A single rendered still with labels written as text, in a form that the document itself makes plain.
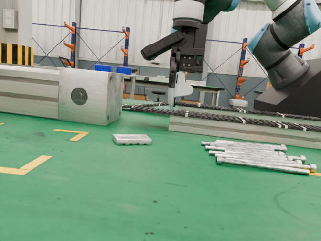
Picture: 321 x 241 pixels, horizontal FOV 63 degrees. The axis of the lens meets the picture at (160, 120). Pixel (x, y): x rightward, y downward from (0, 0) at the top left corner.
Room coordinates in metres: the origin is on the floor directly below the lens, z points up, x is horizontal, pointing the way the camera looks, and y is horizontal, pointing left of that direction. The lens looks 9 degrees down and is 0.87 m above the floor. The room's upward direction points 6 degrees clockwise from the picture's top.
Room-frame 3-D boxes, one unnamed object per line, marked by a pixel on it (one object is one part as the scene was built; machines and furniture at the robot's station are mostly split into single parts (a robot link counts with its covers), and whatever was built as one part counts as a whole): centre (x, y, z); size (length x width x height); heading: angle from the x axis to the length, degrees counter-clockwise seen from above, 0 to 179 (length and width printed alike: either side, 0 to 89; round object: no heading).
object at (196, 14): (0.68, -0.04, 1.03); 0.08 x 0.08 x 0.05
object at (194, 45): (0.67, -0.05, 0.95); 0.09 x 0.08 x 0.12; 83
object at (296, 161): (0.32, -0.13, 0.78); 0.11 x 0.01 x 0.01; 87
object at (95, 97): (0.52, 0.13, 0.83); 0.12 x 0.09 x 0.10; 173
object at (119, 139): (0.36, 0.04, 0.78); 0.05 x 0.03 x 0.01; 112
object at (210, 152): (0.33, -0.12, 0.78); 0.11 x 0.01 x 0.01; 87
